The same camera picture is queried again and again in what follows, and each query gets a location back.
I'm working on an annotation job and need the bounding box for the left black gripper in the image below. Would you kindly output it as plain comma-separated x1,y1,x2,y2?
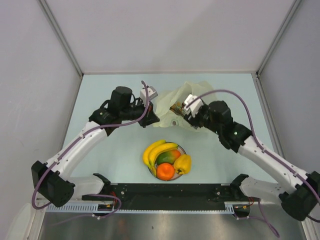
119,97,160,128

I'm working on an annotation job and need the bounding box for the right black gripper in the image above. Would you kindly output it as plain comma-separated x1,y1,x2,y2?
183,104,221,135

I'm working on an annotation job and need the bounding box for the brown fake longan branch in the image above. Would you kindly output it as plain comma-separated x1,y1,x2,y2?
170,101,186,117

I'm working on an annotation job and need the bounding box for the pale yellow plastic bag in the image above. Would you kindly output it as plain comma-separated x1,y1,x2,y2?
152,81,214,132

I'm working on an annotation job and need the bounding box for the round printed plate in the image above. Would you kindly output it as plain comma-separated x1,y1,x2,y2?
142,139,186,181

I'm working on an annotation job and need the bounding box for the yellow fake banana bunch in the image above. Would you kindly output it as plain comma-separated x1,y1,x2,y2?
142,139,178,177

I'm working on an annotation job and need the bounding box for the small yellow fake fruit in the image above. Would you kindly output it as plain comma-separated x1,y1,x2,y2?
173,154,192,175

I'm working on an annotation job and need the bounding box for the green orange fake mango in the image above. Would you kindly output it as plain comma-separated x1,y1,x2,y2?
156,149,181,165

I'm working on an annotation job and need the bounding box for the orange fake tangerine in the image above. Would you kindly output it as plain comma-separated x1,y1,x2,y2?
156,163,175,181

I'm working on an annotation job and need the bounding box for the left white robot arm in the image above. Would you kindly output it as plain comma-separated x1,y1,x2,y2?
31,85,159,210

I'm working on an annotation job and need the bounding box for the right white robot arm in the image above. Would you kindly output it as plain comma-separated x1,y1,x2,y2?
184,99,320,221

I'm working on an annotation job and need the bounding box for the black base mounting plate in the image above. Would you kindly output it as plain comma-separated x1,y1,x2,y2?
81,182,251,211

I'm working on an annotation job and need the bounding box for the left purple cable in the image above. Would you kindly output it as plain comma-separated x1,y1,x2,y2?
31,80,151,221

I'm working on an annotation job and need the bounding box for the purple cable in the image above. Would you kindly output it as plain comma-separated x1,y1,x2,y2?
31,80,151,221
183,89,320,238

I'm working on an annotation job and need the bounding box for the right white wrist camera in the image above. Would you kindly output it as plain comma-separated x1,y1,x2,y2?
183,94,204,120

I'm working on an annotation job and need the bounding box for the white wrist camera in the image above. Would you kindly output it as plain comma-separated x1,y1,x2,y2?
139,86,158,103
183,94,204,120

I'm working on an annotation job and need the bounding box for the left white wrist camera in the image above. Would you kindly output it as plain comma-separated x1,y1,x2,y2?
139,86,158,103

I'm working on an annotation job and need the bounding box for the white slotted cable duct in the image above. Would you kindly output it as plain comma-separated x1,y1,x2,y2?
46,201,237,214

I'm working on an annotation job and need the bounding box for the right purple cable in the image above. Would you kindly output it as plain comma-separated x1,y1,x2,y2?
183,89,320,238

